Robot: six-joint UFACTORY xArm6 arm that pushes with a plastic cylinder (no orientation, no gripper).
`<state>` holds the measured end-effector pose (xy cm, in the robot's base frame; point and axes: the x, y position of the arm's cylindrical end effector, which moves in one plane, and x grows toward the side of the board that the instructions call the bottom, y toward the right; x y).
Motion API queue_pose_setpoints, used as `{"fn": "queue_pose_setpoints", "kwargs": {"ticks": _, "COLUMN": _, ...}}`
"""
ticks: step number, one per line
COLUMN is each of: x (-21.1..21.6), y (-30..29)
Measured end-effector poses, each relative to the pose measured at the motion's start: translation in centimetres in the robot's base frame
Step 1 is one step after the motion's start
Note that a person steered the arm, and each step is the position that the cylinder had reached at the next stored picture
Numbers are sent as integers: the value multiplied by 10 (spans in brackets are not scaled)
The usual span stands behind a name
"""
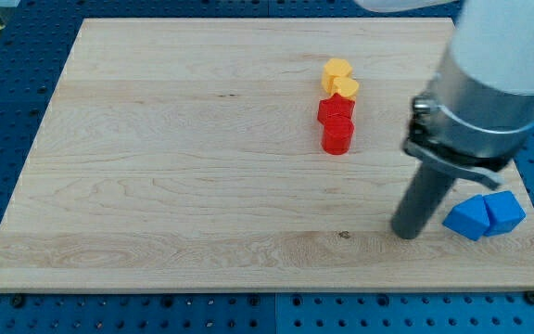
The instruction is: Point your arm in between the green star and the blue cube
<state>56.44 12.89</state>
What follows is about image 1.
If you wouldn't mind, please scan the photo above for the blue cube block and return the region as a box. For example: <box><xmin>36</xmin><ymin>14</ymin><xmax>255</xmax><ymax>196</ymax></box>
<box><xmin>483</xmin><ymin>191</ymin><xmax>527</xmax><ymax>237</ymax></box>

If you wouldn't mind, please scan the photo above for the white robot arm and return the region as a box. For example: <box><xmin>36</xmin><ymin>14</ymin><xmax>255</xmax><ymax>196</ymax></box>
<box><xmin>403</xmin><ymin>0</ymin><xmax>534</xmax><ymax>189</ymax></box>

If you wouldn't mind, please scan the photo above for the light wooden board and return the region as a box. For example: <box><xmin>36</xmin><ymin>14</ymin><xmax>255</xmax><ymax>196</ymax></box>
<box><xmin>0</xmin><ymin>19</ymin><xmax>534</xmax><ymax>293</ymax></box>

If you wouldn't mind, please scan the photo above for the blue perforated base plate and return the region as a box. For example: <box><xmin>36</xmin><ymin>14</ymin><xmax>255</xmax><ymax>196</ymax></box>
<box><xmin>0</xmin><ymin>0</ymin><xmax>534</xmax><ymax>333</ymax></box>

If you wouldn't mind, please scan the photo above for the yellow heart block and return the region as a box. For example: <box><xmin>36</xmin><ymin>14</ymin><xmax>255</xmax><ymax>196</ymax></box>
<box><xmin>331</xmin><ymin>77</ymin><xmax>360</xmax><ymax>100</ymax></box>

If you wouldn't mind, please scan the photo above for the grey cylindrical pointer rod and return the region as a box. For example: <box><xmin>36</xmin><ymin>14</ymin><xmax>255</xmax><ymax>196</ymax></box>
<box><xmin>391</xmin><ymin>163</ymin><xmax>455</xmax><ymax>239</ymax></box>

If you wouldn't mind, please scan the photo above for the blue pentagon block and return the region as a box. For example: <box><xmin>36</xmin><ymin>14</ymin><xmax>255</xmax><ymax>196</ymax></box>
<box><xmin>442</xmin><ymin>195</ymin><xmax>490</xmax><ymax>241</ymax></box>

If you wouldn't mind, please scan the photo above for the red star block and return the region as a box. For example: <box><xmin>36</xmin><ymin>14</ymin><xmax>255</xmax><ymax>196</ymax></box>
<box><xmin>317</xmin><ymin>94</ymin><xmax>355</xmax><ymax>124</ymax></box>

